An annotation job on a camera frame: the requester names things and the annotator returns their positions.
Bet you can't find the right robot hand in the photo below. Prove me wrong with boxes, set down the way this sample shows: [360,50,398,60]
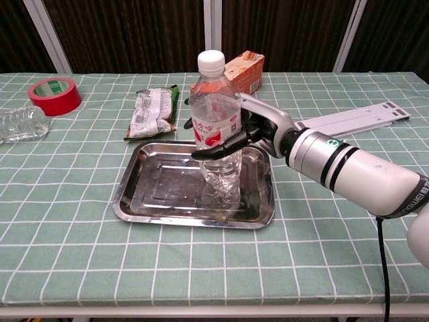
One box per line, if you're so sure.
[183,93,301,160]

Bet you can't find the crushed clear plastic bottle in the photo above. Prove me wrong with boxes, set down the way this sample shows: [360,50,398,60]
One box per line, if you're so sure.
[0,105,52,144]

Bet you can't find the white table frame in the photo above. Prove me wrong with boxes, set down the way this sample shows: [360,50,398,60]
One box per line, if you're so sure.
[0,304,429,322]

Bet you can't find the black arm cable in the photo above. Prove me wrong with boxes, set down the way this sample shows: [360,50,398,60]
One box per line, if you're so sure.
[375,216,392,322]

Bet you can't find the white folded laptop stand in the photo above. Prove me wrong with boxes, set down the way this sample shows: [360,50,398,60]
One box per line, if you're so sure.
[294,101,412,137]

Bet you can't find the stainless steel tray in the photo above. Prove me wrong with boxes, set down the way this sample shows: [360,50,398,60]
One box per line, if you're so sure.
[113,140,275,230]

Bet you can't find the clear bottle with white cap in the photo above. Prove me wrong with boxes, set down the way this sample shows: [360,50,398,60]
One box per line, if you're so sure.
[188,49,243,205]

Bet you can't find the green checked tablecloth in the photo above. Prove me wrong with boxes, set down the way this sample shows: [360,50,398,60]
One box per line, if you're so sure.
[0,71,429,308]

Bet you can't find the white partition post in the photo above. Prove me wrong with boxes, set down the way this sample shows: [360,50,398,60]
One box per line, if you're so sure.
[203,0,223,54]
[332,0,368,73]
[23,0,73,74]

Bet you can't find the red tape roll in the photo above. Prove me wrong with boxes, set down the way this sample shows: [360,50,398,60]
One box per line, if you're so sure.
[27,76,82,117]

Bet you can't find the orange carton box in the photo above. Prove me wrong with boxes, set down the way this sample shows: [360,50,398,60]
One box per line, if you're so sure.
[190,50,265,98]

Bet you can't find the green white snack packet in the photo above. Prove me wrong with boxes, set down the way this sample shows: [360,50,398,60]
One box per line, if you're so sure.
[123,85,180,142]

